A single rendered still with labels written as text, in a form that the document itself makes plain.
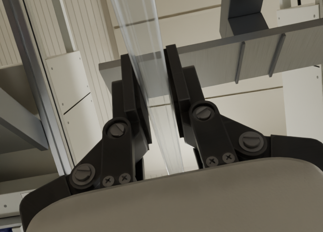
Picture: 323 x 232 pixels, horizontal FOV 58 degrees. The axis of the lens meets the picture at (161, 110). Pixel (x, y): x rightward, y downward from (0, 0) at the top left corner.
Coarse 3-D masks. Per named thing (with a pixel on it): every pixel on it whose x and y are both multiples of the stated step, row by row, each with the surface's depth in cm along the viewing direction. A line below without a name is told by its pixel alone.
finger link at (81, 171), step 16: (128, 64) 14; (128, 80) 13; (112, 96) 14; (128, 96) 13; (112, 112) 13; (128, 112) 12; (144, 112) 14; (144, 128) 13; (96, 144) 12; (144, 144) 13; (96, 160) 12; (80, 176) 11; (96, 176) 11
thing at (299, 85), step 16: (288, 0) 102; (288, 16) 96; (304, 16) 85; (320, 64) 80; (288, 80) 107; (304, 80) 93; (320, 80) 82; (288, 96) 110; (304, 96) 95; (320, 96) 84; (288, 112) 113; (304, 112) 97; (320, 112) 86; (288, 128) 116; (304, 128) 100; (320, 128) 88
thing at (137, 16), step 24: (120, 0) 9; (144, 0) 9; (120, 24) 10; (144, 24) 10; (144, 48) 11; (144, 72) 12; (144, 96) 14; (168, 96) 14; (168, 120) 16; (168, 144) 19; (168, 168) 23
